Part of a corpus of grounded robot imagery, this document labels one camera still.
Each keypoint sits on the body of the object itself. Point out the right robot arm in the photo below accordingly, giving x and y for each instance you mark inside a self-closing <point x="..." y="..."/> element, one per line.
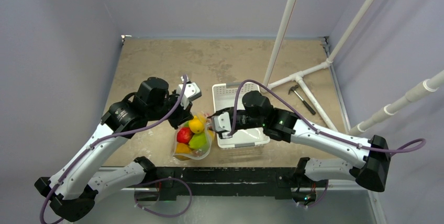
<point x="369" y="158"/>

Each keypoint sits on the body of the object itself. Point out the clear zip top bag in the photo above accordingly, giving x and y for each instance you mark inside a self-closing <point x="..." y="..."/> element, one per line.
<point x="198" y="154"/>

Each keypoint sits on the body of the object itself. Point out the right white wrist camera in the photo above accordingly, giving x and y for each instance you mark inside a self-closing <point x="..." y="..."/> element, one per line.
<point x="221" y="125"/>

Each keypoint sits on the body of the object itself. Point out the orange-yellow potato toy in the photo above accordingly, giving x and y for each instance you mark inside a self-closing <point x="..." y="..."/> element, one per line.
<point x="182" y="151"/>

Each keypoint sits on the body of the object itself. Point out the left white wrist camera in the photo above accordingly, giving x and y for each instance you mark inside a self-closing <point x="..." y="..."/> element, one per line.
<point x="191" y="92"/>

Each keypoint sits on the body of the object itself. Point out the yellow pear toy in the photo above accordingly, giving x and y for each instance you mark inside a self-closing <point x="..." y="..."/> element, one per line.
<point x="196" y="126"/>

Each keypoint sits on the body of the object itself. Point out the red apple toy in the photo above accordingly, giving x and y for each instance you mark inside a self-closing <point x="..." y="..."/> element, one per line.
<point x="184" y="135"/>

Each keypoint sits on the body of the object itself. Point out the white jointed pipe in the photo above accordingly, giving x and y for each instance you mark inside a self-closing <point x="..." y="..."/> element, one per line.
<point x="421" y="90"/>

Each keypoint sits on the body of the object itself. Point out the metal clamp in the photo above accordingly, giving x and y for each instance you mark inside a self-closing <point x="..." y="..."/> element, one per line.
<point x="293" y="89"/>

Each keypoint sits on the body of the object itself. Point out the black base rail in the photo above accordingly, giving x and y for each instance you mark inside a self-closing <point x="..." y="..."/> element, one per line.
<point x="276" y="182"/>

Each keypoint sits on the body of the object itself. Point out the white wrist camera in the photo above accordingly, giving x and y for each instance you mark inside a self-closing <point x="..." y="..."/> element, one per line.
<point x="191" y="92"/>
<point x="221" y="125"/>

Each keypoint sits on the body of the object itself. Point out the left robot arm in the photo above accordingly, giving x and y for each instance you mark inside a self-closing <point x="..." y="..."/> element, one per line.
<point x="73" y="191"/>

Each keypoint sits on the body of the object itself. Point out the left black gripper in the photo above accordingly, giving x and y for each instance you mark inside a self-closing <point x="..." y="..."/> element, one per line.
<point x="183" y="115"/>

